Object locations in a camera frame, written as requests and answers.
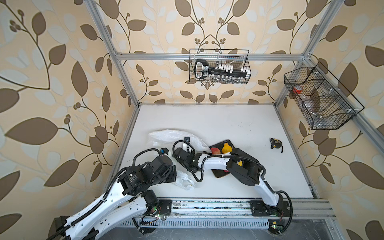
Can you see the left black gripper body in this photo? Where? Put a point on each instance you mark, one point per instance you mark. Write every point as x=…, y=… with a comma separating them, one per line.
x=169, y=177

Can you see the rear black wire basket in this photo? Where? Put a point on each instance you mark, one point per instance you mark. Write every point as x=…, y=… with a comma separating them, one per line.
x=235, y=57

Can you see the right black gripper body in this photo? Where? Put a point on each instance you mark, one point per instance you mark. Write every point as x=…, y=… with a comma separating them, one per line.
x=186, y=167

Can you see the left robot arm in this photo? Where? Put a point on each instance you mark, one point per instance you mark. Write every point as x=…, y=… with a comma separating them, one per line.
x=127, y=197

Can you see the side black wire basket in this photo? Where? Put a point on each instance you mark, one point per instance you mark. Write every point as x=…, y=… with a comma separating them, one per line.
x=325, y=102

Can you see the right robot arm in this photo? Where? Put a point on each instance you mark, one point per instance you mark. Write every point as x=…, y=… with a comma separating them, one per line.
x=224, y=156

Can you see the red strawberry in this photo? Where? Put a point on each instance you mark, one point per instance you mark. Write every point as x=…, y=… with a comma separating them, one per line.
x=215, y=151

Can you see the red item in basket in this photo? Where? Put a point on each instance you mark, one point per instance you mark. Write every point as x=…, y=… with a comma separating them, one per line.
x=297, y=90

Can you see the black tray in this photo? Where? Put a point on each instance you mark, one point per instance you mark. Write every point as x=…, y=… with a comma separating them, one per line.
x=221, y=173

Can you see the black yellow tape measure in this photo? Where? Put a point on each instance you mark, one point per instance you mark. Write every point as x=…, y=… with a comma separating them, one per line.
x=276, y=144

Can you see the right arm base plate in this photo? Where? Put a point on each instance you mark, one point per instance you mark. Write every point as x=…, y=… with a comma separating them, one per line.
x=260, y=209

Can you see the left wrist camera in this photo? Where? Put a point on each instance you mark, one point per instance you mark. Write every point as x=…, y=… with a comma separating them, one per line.
x=164, y=151

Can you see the black socket tool set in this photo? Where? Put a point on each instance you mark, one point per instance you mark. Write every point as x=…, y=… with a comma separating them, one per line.
x=202, y=69

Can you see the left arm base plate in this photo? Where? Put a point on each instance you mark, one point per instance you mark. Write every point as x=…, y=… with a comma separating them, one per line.
x=163, y=207

